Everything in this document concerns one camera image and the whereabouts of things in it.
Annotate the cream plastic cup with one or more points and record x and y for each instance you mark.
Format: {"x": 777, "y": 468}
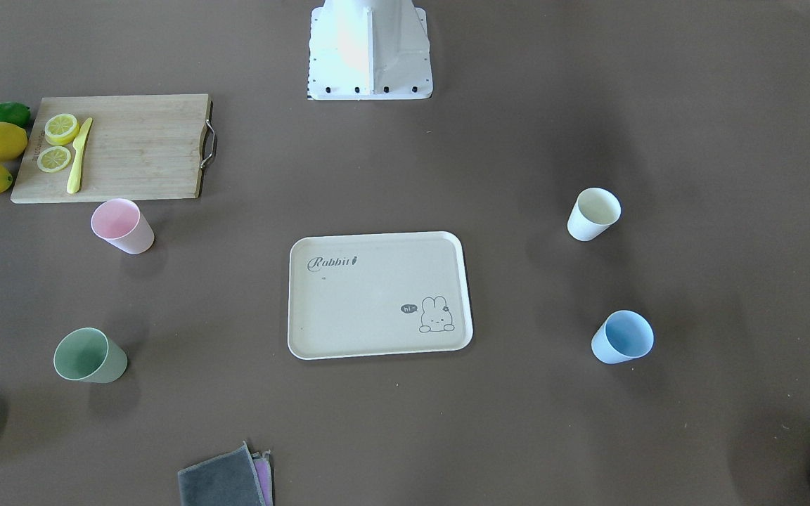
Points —
{"x": 594, "y": 211}

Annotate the pink plastic cup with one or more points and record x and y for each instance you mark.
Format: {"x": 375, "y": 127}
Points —
{"x": 119, "y": 222}

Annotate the beige rabbit tray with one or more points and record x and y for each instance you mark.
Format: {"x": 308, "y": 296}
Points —
{"x": 377, "y": 294}

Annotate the blue plastic cup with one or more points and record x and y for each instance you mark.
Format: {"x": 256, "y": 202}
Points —
{"x": 623, "y": 336}

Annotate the pink folded cloth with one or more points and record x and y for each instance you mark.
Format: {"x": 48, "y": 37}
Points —
{"x": 263, "y": 468}

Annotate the wooden cutting board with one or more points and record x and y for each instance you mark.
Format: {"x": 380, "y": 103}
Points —
{"x": 140, "y": 147}

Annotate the grey folded cloth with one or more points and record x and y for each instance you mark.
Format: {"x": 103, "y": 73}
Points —
{"x": 229, "y": 479}

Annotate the green plastic cup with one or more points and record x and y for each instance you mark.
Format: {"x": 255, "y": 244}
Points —
{"x": 88, "y": 355}

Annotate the yellow plastic knife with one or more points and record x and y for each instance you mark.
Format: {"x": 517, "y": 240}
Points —
{"x": 79, "y": 145}

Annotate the lemon half slice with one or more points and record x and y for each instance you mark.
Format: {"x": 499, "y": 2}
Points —
{"x": 61, "y": 129}
{"x": 54, "y": 159}

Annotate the green lime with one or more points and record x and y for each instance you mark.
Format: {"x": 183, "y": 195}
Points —
{"x": 15, "y": 113}

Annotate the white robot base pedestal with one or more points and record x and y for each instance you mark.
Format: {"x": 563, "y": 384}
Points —
{"x": 369, "y": 50}

